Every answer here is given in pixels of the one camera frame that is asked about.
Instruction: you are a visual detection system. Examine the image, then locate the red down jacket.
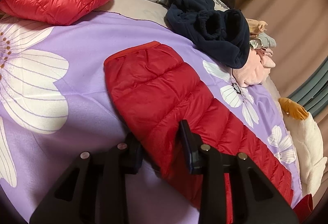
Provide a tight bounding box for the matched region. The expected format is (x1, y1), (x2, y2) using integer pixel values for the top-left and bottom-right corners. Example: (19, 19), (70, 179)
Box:
(1, 0), (312, 223)

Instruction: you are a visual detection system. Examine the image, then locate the white plush goose toy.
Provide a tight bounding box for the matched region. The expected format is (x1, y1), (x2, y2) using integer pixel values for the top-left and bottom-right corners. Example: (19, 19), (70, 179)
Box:
(278, 97), (327, 195)

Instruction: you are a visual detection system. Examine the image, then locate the purple floral bed cover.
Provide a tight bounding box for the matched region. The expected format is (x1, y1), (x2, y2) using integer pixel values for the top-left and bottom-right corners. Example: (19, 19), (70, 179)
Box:
(1, 12), (302, 220)

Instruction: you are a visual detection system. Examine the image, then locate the beige folded garment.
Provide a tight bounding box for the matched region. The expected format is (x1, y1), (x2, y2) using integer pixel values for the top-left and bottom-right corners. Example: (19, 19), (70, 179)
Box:
(246, 19), (267, 35)

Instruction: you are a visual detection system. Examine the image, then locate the pink beige curtain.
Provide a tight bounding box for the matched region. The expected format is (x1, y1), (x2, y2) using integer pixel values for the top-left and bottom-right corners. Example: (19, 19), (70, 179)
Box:
(239, 0), (328, 127)

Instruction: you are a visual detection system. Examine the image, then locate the pink folded garment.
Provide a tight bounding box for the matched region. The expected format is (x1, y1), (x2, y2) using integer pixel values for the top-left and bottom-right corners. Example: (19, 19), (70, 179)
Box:
(232, 49), (276, 88)

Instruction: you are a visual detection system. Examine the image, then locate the navy fleece garment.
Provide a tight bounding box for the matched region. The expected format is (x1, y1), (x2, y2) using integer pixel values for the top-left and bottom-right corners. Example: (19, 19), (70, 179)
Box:
(166, 0), (250, 69)

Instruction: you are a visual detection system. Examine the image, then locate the grey folded garment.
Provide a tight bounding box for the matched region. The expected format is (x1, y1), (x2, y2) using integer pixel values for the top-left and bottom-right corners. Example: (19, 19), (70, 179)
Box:
(250, 33), (276, 49)

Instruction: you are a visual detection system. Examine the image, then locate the teal curtain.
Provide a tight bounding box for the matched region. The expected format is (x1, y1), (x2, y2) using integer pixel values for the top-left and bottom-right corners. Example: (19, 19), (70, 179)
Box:
(288, 58), (328, 117)

